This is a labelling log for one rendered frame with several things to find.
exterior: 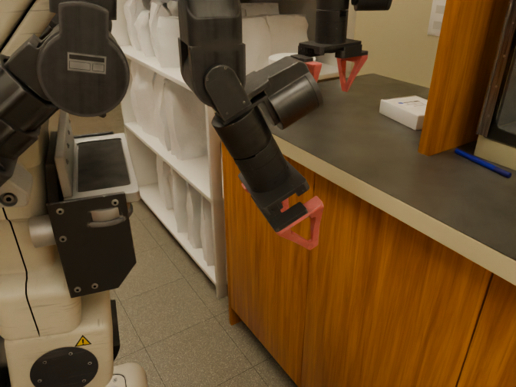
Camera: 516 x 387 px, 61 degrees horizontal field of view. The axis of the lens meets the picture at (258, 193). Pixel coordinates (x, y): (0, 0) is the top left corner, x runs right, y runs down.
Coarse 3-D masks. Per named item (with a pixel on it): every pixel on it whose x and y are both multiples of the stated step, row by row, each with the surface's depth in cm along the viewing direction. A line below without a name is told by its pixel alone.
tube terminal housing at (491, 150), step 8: (480, 136) 95; (480, 144) 95; (488, 144) 94; (496, 144) 92; (504, 144) 91; (480, 152) 96; (488, 152) 94; (496, 152) 93; (504, 152) 91; (512, 152) 90; (496, 160) 93; (504, 160) 92; (512, 160) 90; (512, 168) 91
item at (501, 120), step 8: (512, 48) 84; (512, 56) 84; (512, 64) 84; (504, 72) 86; (512, 72) 85; (504, 80) 86; (512, 80) 85; (504, 88) 87; (512, 88) 85; (504, 96) 87; (512, 96) 86; (496, 104) 89; (504, 104) 88; (512, 104) 86; (496, 112) 89; (504, 112) 88; (512, 112) 87; (496, 120) 90; (504, 120) 88; (512, 120) 87; (496, 128) 90; (504, 128) 89; (512, 128) 87; (488, 136) 92; (496, 136) 91; (504, 136) 89; (512, 136) 88; (512, 144) 88
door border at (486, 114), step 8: (512, 8) 82; (512, 16) 82; (512, 24) 82; (504, 32) 84; (512, 32) 83; (504, 40) 84; (512, 40) 83; (504, 48) 85; (504, 56) 85; (496, 64) 87; (504, 64) 85; (496, 72) 87; (496, 80) 88; (488, 88) 89; (496, 88) 88; (488, 96) 90; (496, 96) 88; (488, 104) 90; (488, 112) 91; (480, 120) 92; (488, 120) 91; (480, 128) 93; (488, 128) 92
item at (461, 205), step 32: (352, 96) 139; (384, 96) 139; (288, 128) 113; (320, 128) 113; (352, 128) 113; (384, 128) 113; (320, 160) 96; (352, 160) 95; (384, 160) 95; (416, 160) 95; (448, 160) 95; (352, 192) 90; (384, 192) 82; (416, 192) 82; (448, 192) 82; (480, 192) 82; (512, 192) 82; (416, 224) 77; (448, 224) 72; (480, 224) 72; (512, 224) 72; (480, 256) 68; (512, 256) 64
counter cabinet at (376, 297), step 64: (320, 192) 104; (256, 256) 142; (320, 256) 111; (384, 256) 91; (448, 256) 77; (256, 320) 156; (320, 320) 119; (384, 320) 96; (448, 320) 81; (512, 320) 70; (320, 384) 128; (384, 384) 102; (448, 384) 85; (512, 384) 73
